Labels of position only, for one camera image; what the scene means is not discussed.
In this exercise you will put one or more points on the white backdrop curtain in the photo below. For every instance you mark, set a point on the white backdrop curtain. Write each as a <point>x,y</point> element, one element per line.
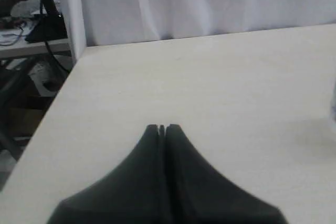
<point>110,22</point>

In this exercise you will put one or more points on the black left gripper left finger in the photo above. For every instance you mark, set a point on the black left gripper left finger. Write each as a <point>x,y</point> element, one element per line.
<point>133,192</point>

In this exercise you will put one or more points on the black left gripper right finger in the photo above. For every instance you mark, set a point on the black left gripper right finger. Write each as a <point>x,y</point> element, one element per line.
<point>201,194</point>

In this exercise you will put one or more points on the cluttered side table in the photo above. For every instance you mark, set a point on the cluttered side table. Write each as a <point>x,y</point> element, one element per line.
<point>25,41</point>

